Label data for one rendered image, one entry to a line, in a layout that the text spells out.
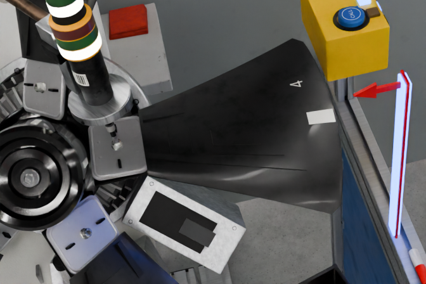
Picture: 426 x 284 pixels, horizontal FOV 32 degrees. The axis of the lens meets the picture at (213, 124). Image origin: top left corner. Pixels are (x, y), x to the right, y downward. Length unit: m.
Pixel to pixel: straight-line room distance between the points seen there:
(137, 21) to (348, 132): 0.50
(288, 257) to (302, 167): 1.30
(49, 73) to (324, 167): 0.33
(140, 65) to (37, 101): 0.58
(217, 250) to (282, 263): 1.15
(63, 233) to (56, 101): 0.16
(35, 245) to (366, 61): 0.57
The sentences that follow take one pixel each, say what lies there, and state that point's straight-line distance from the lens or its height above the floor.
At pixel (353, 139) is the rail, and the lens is 1.28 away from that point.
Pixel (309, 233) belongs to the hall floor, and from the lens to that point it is 2.20.
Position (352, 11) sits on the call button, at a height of 1.08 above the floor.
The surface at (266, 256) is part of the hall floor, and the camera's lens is 2.16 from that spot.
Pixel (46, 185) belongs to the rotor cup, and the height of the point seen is 1.21.
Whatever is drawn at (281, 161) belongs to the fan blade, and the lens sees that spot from 0.87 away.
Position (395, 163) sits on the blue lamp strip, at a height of 1.03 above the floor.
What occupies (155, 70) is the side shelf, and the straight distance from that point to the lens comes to 1.44.
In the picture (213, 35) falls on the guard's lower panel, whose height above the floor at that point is 0.70.
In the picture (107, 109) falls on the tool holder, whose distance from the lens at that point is 0.81.
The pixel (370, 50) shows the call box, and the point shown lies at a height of 1.03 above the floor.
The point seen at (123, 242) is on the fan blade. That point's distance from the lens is 0.94.
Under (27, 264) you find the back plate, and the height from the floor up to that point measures 0.91.
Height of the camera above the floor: 1.84
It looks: 48 degrees down
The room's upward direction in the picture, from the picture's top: 12 degrees counter-clockwise
